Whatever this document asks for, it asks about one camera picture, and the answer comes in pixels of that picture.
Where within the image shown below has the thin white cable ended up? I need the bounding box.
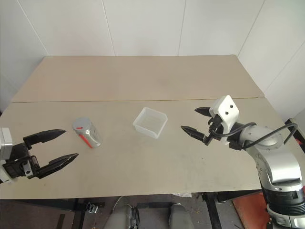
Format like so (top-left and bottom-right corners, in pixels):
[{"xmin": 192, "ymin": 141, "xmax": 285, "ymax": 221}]
[{"xmin": 111, "ymin": 196, "xmax": 126, "ymax": 217}]

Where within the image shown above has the orange red floor mat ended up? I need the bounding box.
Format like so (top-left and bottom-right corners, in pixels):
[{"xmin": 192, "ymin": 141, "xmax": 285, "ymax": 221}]
[{"xmin": 232, "ymin": 194, "xmax": 271, "ymax": 229}]

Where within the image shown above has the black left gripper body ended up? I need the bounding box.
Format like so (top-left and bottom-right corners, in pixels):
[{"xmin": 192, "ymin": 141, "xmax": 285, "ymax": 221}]
[{"xmin": 0, "ymin": 142, "xmax": 41, "ymax": 180}]

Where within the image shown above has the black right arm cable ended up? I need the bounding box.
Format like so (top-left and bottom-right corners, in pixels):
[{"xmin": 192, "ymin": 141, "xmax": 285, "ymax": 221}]
[{"xmin": 209, "ymin": 122, "xmax": 299, "ymax": 146}]

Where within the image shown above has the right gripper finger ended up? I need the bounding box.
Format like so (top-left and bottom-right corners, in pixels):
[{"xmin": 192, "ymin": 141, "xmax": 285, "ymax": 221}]
[
  {"xmin": 180, "ymin": 125, "xmax": 212, "ymax": 146},
  {"xmin": 194, "ymin": 107, "xmax": 213, "ymax": 118}
]

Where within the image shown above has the black metal table frame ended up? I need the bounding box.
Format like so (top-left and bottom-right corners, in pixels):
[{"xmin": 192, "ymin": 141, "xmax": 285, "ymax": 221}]
[{"xmin": 0, "ymin": 190, "xmax": 265, "ymax": 229}]

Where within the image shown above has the silver red can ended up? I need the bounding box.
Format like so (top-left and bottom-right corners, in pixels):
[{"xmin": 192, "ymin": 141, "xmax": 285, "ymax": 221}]
[{"xmin": 72, "ymin": 116, "xmax": 103, "ymax": 149}]

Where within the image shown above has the small metal clamp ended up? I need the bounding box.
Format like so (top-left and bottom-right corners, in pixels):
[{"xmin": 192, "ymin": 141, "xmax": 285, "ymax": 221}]
[{"xmin": 86, "ymin": 202, "xmax": 100, "ymax": 214}]

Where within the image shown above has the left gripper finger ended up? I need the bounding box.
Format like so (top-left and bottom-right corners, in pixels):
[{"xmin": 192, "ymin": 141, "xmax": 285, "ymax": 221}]
[
  {"xmin": 35, "ymin": 153, "xmax": 80, "ymax": 180},
  {"xmin": 23, "ymin": 129, "xmax": 68, "ymax": 150}
]

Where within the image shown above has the clear plastic square container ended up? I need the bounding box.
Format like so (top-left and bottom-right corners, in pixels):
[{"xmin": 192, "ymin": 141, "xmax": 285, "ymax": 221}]
[{"xmin": 132, "ymin": 106, "xmax": 168, "ymax": 139}]

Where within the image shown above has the grey rounded padded shape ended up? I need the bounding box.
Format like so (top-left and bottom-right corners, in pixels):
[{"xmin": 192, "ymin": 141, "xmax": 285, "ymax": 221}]
[
  {"xmin": 111, "ymin": 202, "xmax": 140, "ymax": 229},
  {"xmin": 169, "ymin": 202, "xmax": 192, "ymax": 229}
]

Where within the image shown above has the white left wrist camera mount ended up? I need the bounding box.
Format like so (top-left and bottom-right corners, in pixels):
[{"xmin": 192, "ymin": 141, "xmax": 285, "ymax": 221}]
[{"xmin": 0, "ymin": 127, "xmax": 14, "ymax": 185}]

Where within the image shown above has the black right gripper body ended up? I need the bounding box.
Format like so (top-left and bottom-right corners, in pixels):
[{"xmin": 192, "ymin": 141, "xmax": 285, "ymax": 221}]
[{"xmin": 207, "ymin": 114, "xmax": 226, "ymax": 144}]

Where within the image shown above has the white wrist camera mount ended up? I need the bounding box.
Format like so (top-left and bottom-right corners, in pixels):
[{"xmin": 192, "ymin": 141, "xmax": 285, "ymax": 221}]
[
  {"xmin": 209, "ymin": 95, "xmax": 240, "ymax": 146},
  {"xmin": 0, "ymin": 127, "xmax": 14, "ymax": 185}
]

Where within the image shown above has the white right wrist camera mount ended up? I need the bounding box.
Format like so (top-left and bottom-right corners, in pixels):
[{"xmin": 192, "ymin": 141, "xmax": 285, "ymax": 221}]
[{"xmin": 209, "ymin": 95, "xmax": 240, "ymax": 146}]

